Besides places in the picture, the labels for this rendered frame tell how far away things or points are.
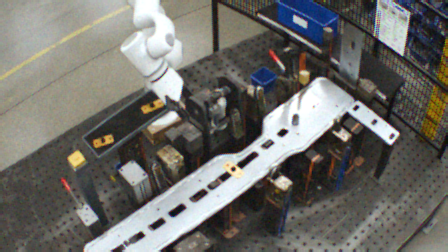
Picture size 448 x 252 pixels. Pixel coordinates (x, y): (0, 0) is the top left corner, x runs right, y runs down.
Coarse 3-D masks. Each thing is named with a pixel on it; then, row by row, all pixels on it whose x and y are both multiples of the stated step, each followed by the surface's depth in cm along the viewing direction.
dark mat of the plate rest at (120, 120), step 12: (144, 96) 195; (156, 96) 195; (132, 108) 191; (156, 108) 191; (108, 120) 187; (120, 120) 187; (132, 120) 187; (144, 120) 187; (96, 132) 183; (108, 132) 183; (120, 132) 183; (108, 144) 179
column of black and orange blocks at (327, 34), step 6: (324, 30) 221; (330, 30) 220; (324, 36) 223; (330, 36) 222; (324, 42) 226; (330, 42) 225; (324, 48) 229; (330, 48) 228; (324, 54) 231; (330, 54) 231; (324, 60) 234; (324, 66) 236; (324, 72) 238
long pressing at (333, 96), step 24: (312, 96) 217; (336, 96) 218; (264, 120) 208; (288, 120) 208; (312, 120) 208; (288, 144) 199; (216, 168) 192; (264, 168) 192; (168, 192) 184; (192, 192) 185; (216, 192) 185; (240, 192) 185; (144, 216) 176; (168, 216) 177; (192, 216) 177; (96, 240) 167; (120, 240) 168; (144, 240) 169; (168, 240) 170
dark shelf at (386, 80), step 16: (272, 16) 255; (288, 32) 248; (320, 48) 237; (336, 48) 237; (352, 48) 238; (368, 64) 230; (384, 64) 230; (384, 80) 222; (400, 80) 222; (384, 96) 215
